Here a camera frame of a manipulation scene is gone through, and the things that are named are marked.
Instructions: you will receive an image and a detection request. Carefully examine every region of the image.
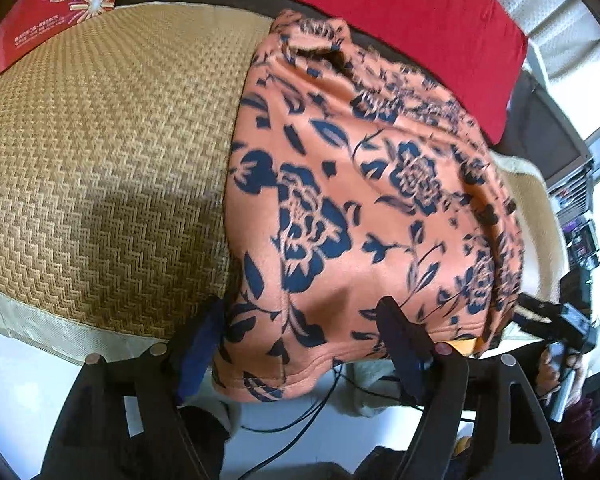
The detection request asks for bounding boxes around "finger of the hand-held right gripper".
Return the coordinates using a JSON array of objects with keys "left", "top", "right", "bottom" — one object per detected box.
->
[{"left": 512, "top": 294, "right": 567, "bottom": 337}]

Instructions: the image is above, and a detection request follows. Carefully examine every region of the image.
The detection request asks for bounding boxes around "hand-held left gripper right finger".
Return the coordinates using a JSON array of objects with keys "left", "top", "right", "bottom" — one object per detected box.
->
[{"left": 375, "top": 296, "right": 567, "bottom": 480}]

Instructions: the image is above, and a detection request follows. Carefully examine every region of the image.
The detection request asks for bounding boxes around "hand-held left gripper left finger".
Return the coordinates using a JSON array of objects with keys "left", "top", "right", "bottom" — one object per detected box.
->
[{"left": 39, "top": 295, "right": 232, "bottom": 480}]

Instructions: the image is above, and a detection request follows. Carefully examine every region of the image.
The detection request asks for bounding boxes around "orange floral garment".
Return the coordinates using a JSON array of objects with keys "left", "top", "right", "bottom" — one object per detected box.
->
[{"left": 211, "top": 8, "right": 526, "bottom": 405}]

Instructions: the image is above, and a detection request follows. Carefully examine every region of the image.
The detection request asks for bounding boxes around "person's right forearm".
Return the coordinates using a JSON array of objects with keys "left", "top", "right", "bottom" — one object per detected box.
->
[{"left": 550, "top": 370, "right": 600, "bottom": 480}]

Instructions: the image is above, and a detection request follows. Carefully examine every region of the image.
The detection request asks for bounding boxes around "person's right hand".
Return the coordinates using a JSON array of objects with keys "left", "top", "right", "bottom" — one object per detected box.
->
[{"left": 534, "top": 349, "right": 592, "bottom": 403}]

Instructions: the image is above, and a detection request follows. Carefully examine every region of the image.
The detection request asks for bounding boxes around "cluttered shelf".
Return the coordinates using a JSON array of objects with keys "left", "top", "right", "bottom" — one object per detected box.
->
[{"left": 547, "top": 157, "right": 600, "bottom": 268}]

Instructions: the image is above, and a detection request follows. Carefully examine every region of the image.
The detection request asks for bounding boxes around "woven rattan mat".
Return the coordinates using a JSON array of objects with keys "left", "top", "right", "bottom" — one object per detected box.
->
[{"left": 0, "top": 2, "right": 571, "bottom": 367}]

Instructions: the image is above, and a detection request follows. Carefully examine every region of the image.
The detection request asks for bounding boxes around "red cloth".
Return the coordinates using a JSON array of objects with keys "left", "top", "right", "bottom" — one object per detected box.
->
[{"left": 251, "top": 0, "right": 529, "bottom": 146}]

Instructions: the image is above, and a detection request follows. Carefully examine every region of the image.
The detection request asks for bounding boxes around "red printed box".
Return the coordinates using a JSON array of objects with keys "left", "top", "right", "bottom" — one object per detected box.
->
[{"left": 0, "top": 0, "right": 123, "bottom": 92}]

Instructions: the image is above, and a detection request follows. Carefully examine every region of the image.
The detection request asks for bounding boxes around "black cable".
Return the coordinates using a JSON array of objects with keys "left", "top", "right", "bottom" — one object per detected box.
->
[{"left": 239, "top": 360, "right": 431, "bottom": 480}]

